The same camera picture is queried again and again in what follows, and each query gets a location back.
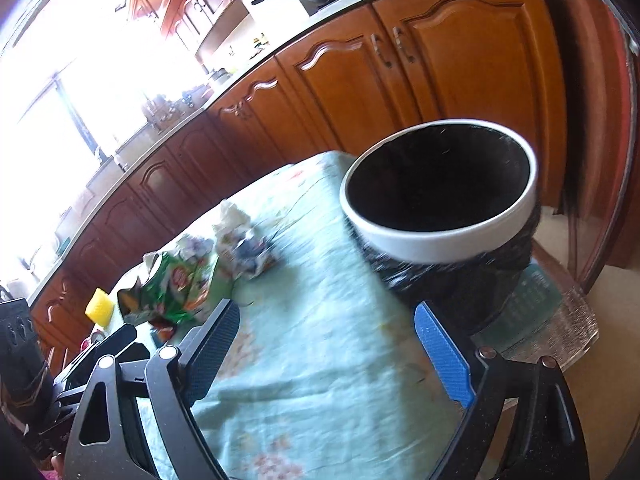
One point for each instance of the crumpled white printed paper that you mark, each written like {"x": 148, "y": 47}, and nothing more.
{"x": 235, "y": 244}

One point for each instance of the yellow foam fruit net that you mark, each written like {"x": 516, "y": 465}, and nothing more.
{"x": 100, "y": 308}

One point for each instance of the floral light green tablecloth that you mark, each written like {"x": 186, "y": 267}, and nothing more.
{"x": 326, "y": 378}

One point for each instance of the white rimmed trash bin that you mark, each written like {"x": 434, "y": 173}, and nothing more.
{"x": 442, "y": 192}

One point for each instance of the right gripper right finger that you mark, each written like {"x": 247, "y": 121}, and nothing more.
{"x": 453, "y": 356}

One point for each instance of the grey speckled countertop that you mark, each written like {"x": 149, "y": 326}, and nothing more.
{"x": 250, "y": 60}

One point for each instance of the green snack bag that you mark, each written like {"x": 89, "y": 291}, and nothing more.
{"x": 173, "y": 290}

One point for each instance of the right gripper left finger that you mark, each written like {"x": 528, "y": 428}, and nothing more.
{"x": 203, "y": 350}

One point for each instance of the round wooden table top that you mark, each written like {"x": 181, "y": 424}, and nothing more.
{"x": 599, "y": 47}

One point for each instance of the wooden kitchen cabinets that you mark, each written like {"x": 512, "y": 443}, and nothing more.
{"x": 361, "y": 71}

